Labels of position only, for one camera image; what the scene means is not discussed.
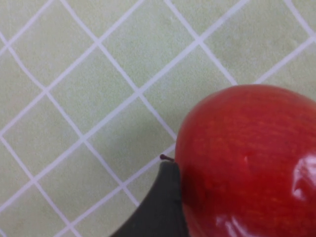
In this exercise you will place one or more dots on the red apple with yellow patch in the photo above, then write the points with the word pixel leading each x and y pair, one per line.
pixel 247 153

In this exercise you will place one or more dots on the green checkered tablecloth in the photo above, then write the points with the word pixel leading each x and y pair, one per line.
pixel 74 74

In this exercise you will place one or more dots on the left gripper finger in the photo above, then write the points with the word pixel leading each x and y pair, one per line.
pixel 160 205

